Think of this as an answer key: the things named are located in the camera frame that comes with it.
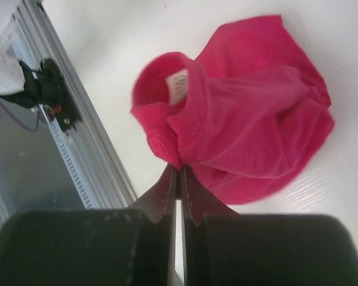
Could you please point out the aluminium mounting rail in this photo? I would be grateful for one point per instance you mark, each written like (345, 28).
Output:
(91, 160)

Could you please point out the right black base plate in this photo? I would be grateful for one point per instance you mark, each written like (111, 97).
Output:
(46, 86)

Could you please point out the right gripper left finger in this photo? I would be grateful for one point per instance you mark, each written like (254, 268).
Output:
(155, 253)

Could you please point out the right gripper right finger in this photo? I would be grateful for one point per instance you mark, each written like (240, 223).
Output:
(198, 204)

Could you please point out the white slotted cable duct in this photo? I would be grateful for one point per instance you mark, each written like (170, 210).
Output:
(74, 169)

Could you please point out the pink t shirt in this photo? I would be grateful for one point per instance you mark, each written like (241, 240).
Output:
(247, 114)

